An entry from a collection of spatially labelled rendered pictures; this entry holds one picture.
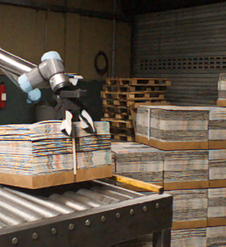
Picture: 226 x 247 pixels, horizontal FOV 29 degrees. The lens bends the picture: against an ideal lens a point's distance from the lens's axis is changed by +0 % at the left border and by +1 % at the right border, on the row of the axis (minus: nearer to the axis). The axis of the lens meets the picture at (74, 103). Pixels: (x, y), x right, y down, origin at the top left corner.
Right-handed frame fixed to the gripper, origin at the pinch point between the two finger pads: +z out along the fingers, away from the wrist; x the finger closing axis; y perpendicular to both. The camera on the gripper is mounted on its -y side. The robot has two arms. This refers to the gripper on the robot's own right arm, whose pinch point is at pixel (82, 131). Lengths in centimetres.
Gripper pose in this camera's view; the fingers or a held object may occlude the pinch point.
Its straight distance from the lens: 157.3
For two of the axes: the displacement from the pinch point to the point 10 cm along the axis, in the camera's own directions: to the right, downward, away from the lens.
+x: -8.0, 0.3, -6.1
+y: -5.1, 5.1, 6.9
